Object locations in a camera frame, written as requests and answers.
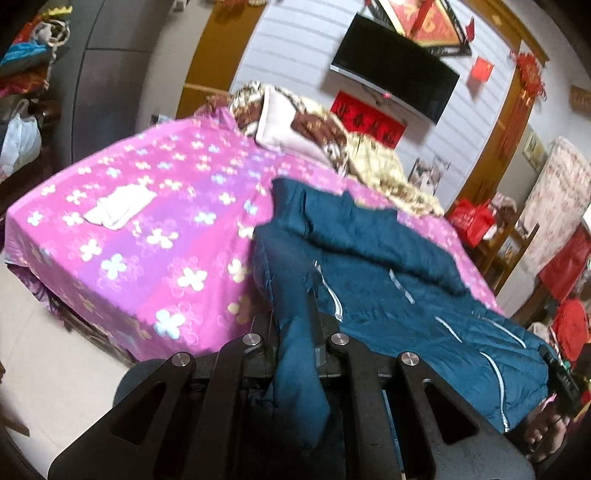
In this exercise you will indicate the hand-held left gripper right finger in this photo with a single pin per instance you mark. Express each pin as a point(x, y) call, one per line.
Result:
point(319, 333)

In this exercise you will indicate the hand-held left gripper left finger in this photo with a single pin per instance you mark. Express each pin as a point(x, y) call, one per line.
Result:
point(258, 333)

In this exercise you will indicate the teal down jacket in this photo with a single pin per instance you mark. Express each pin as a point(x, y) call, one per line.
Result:
point(392, 295)

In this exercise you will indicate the person's right hand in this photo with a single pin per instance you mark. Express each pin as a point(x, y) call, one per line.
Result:
point(547, 427)

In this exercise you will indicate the red cloth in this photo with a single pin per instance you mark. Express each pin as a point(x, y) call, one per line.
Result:
point(565, 267)

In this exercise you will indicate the pink floral bed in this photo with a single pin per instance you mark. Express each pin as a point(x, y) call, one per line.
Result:
point(161, 207)

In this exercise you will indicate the floral upright panel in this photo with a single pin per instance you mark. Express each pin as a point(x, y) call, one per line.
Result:
point(561, 198)

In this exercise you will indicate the red shopping bag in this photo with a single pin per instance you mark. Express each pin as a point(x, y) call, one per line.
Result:
point(471, 221)

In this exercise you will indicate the brown cream floral quilt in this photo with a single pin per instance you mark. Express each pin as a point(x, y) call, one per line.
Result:
point(360, 152)

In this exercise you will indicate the white folded cloth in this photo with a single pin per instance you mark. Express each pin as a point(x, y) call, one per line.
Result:
point(120, 207)

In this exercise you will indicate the pale pink pillow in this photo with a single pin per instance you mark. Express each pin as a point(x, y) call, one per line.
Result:
point(277, 124)

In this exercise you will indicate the yellow wooden door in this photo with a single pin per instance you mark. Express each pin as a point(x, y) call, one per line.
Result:
point(217, 55)

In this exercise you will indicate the grey wardrobe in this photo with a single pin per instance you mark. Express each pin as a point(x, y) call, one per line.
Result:
point(129, 69)

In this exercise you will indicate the white plastic bag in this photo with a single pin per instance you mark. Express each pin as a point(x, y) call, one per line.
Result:
point(18, 145)

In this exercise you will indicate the small red paper square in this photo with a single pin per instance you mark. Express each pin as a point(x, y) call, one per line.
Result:
point(481, 69)

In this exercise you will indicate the wall photo prints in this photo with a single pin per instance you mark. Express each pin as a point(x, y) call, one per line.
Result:
point(429, 175)

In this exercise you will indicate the red paper wall banner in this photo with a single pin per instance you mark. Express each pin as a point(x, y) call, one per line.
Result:
point(369, 120)

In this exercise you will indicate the black wall television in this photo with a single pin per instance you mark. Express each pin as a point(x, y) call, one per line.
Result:
point(397, 69)

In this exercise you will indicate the red knot wall ornament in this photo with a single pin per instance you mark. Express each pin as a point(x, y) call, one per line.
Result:
point(526, 74)

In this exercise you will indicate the red framed wall picture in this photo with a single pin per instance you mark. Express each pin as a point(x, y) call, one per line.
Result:
point(425, 23)

